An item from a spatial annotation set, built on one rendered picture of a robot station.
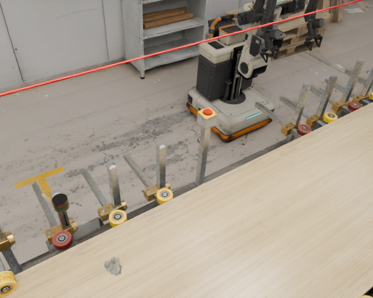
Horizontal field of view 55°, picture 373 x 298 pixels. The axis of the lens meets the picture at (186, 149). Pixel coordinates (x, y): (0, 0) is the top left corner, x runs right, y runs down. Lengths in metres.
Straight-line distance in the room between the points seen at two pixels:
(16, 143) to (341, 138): 2.73
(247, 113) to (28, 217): 2.05
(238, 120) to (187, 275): 2.04
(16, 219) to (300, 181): 2.05
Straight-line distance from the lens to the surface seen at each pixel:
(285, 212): 1.78
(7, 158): 3.49
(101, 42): 4.40
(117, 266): 1.54
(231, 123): 3.26
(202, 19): 4.55
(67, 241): 1.64
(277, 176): 1.93
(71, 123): 3.70
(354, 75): 2.64
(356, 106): 2.66
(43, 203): 1.86
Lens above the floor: 2.24
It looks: 42 degrees down
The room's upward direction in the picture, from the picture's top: 4 degrees clockwise
